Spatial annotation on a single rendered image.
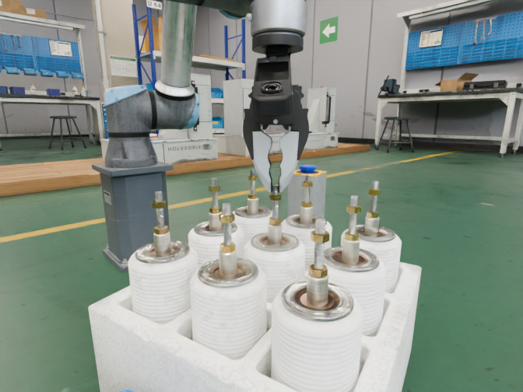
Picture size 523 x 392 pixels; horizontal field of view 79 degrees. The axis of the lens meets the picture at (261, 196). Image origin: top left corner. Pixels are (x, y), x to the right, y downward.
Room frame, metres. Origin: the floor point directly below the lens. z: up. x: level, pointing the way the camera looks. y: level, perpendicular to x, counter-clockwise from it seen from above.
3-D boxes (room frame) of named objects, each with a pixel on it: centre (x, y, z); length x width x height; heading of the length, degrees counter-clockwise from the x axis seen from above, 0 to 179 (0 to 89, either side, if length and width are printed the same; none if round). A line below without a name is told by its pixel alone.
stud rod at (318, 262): (0.30, -0.06, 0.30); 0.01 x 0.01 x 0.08
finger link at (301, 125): (0.46, -0.04, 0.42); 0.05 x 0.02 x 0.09; 85
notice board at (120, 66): (6.42, 2.59, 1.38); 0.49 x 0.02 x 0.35; 132
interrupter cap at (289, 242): (0.47, -0.02, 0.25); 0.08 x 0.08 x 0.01
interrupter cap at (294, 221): (0.57, -0.08, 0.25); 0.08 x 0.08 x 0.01
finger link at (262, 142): (0.49, 0.00, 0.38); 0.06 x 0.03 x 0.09; 175
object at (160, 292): (0.43, 0.14, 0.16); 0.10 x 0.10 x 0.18
